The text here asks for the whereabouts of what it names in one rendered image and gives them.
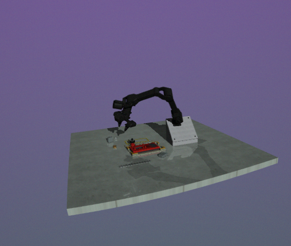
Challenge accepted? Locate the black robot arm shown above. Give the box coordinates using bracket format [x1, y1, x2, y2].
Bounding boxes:
[113, 87, 183, 126]

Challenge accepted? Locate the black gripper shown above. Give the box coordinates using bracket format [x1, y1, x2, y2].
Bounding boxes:
[113, 110, 136, 131]

